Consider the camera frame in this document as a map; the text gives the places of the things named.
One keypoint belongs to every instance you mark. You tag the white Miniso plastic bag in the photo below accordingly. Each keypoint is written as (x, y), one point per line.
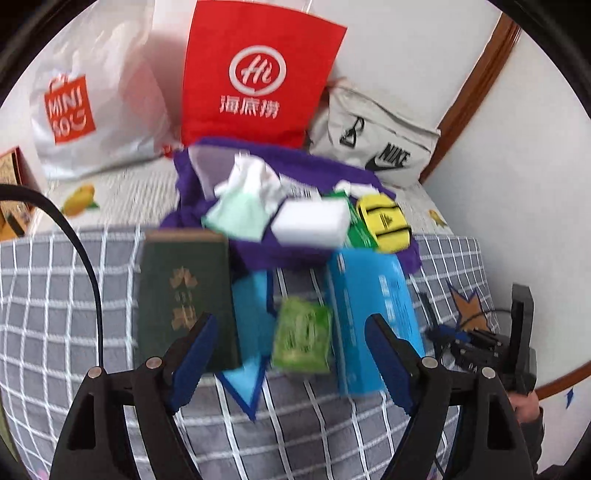
(95, 103)

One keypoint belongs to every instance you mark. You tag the green wet wipes packet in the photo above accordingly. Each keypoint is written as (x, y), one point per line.
(358, 235)

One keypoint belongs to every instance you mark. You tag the white sponge block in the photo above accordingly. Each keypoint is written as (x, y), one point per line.
(319, 223)

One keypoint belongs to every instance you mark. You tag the white parrot print sheet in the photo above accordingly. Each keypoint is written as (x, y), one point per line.
(143, 194)

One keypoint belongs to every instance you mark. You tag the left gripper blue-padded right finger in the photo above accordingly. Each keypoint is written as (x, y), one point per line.
(488, 443)

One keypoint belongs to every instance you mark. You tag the red Haidilao paper bag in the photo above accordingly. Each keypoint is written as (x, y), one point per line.
(255, 72)

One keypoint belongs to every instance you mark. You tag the small green tissue pack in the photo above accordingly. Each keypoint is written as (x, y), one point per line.
(303, 338)

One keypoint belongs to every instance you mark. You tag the brown decorated box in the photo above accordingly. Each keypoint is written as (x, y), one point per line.
(16, 213)

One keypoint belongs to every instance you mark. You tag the yellow black striped sock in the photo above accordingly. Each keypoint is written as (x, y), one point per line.
(386, 222)

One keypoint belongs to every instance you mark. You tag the dark green tin box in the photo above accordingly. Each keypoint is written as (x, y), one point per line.
(184, 273)

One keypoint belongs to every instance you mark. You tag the person's right hand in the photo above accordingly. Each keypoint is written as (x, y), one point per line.
(526, 407)

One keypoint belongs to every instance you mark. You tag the beige Nike bag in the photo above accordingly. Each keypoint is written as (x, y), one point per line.
(373, 133)

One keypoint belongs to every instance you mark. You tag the brown wooden door frame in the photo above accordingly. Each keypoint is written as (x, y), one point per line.
(475, 89)

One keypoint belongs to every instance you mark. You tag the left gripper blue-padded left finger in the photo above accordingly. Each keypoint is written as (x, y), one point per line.
(94, 441)

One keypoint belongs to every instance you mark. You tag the pale green pouch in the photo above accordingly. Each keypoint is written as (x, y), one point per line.
(238, 216)

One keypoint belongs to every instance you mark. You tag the white cloth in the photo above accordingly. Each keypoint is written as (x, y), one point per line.
(252, 176)

